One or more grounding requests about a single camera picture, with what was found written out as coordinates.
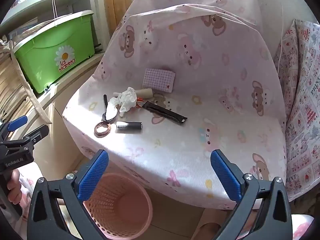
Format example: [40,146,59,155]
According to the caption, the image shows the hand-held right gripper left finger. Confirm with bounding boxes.
[27,149,110,240]

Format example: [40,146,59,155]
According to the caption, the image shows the white tissue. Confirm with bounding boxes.
[108,87,138,117]

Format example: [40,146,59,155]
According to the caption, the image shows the beige thread spool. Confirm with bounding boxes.
[136,88,156,99]

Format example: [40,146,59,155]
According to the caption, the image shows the beige slipper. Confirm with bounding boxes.
[192,209,225,240]

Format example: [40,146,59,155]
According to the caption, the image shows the pink checkered small box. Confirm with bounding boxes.
[142,68,176,93]

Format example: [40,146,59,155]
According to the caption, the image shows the stack of old papers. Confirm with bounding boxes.
[0,52,33,120]

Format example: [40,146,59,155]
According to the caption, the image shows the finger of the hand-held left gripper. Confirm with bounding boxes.
[0,116,28,142]
[14,124,50,151]

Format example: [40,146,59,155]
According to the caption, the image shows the thin hanging cord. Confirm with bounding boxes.
[51,0,60,27]

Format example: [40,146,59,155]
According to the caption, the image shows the person's left hand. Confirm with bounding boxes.
[5,169,23,200]

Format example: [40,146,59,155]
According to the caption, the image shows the pink bear printed sheet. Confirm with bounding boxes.
[62,0,288,209]

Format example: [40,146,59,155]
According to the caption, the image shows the black plastic spoon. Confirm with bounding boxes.
[101,94,118,121]

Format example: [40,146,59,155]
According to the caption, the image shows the pink printed pajama pants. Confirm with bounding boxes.
[0,162,315,240]

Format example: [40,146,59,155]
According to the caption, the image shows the black sachet wrapper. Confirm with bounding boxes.
[142,101,188,125]

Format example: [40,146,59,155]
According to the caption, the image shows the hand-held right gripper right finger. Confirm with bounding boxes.
[210,149,293,240]

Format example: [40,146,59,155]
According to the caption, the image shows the pink plastic waste basket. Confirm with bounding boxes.
[82,172,153,240]

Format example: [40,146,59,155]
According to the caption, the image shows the white red printed quilt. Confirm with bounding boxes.
[274,19,320,202]

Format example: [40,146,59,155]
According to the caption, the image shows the cream cabinet shelf unit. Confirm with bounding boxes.
[0,0,108,170]

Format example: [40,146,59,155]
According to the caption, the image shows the black and silver cylinder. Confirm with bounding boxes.
[115,121,143,133]

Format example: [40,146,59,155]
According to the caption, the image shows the green plastic storage box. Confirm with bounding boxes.
[12,10,96,94]

